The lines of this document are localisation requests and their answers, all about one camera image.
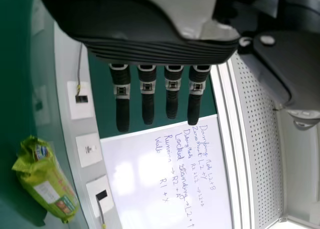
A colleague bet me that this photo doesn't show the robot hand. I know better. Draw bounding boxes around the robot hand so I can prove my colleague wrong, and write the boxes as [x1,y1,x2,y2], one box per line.
[37,0,320,134]

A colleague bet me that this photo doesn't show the yellow-green biscuit packet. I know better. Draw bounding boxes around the yellow-green biscuit packet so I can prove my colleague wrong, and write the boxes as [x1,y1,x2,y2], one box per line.
[11,135,81,225]

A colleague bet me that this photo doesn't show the white socket plate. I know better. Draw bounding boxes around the white socket plate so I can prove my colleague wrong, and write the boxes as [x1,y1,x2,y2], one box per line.
[75,132,104,168]
[66,80,95,120]
[85,175,118,215]

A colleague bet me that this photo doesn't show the whiteboard with blue handwriting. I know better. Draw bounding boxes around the whiteboard with blue handwriting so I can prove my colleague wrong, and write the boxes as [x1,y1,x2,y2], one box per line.
[99,115,235,229]

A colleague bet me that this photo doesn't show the grey cable with yellow tag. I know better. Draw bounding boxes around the grey cable with yellow tag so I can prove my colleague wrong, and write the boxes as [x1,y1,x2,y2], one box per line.
[95,191,109,229]
[74,42,84,98]

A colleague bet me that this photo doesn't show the white aluminium frame rail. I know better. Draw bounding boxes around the white aluminium frame rail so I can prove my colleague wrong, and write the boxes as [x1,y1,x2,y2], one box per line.
[216,63,256,229]

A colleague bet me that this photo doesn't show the white perforated cable duct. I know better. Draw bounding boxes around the white perforated cable duct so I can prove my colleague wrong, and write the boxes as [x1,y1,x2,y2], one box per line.
[229,53,286,229]

